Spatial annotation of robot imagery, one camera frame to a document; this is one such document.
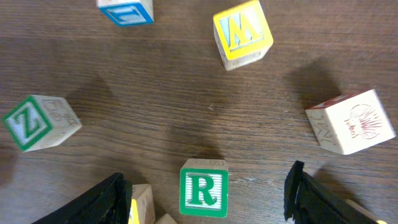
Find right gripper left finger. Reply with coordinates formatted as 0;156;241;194
34;172;132;224

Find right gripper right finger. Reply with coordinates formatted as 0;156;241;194
284;161;377;224

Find green block letter R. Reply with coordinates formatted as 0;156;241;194
179;158;229;218

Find yellow block cluster left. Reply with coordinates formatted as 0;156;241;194
128;184;155;224

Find yellow block cluster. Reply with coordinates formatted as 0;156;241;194
154;213;178;224
128;184;155;224

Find yellow block cluster middle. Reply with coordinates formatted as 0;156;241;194
154;213;178;224

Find wood block blue D side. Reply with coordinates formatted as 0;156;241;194
305;89;396;155

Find green block letter Z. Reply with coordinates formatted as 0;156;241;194
2;95;82;152

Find yellow block top right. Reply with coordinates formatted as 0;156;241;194
213;0;274;71

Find wood block blue side top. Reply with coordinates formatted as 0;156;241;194
96;0;154;27

